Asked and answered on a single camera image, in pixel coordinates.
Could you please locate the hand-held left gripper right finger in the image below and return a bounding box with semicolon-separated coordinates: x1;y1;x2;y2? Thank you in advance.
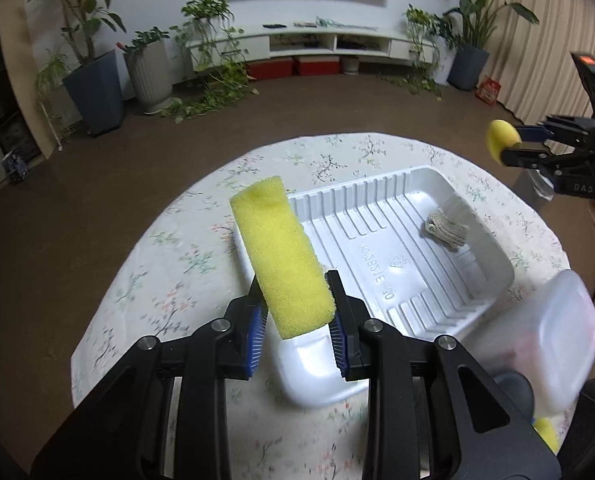
325;270;563;480

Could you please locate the white plastic tray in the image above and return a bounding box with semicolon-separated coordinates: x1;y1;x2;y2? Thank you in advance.
235;166;515;408

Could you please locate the yellow sponge ball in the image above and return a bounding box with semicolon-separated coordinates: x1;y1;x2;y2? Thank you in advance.
486;120;522;166

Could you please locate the translucent plastic container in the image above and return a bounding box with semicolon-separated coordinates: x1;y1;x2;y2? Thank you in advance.
470;269;595;416

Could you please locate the dark grey tapered planter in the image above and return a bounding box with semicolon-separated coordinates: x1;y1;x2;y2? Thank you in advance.
447;42;489;91

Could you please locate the yellow rectangular sponge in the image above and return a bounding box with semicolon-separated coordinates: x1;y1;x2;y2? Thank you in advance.
230;176;335;341

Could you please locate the large broad leaf plant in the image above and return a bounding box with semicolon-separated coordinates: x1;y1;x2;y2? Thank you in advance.
435;0;539;50

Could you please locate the white television cabinet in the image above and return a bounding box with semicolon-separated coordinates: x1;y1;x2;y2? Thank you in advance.
185;25;441;73

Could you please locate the tall leafy potted plant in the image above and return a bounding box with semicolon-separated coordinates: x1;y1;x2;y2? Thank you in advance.
20;0;126;66

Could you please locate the small plant on white stand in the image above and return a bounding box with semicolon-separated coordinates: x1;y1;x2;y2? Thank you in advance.
35;52;71;152

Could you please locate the beige knitted cloth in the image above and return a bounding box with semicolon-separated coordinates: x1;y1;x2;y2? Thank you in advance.
420;212;471;250

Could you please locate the red storage box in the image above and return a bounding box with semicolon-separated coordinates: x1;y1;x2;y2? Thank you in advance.
248;57;294;81
296;56;341;77

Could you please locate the dark grey square planter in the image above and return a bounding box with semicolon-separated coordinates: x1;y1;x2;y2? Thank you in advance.
62;50;126;136

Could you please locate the blue box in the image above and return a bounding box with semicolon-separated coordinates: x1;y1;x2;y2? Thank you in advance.
2;152;30;183

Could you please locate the red bag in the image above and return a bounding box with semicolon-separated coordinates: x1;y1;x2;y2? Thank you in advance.
476;76;501;106

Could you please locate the floral tablecloth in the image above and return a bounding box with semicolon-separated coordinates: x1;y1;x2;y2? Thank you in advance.
70;132;595;480

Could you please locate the beige curtain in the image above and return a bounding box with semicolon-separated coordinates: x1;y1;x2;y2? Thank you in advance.
482;0;595;126

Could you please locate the thin bushy plant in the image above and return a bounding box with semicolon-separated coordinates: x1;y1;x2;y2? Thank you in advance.
402;5;452;95

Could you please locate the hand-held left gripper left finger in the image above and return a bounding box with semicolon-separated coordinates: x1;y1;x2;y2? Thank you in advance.
30;275;271;480

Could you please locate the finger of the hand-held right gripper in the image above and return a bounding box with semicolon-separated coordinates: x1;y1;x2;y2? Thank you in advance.
515;116;595;145
501;146;579;174

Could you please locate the trailing vine plant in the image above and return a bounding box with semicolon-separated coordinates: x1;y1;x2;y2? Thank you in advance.
162;0;259;123

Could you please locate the small plant in ribbed planter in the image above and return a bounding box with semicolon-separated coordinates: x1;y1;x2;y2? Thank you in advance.
122;27;171;53

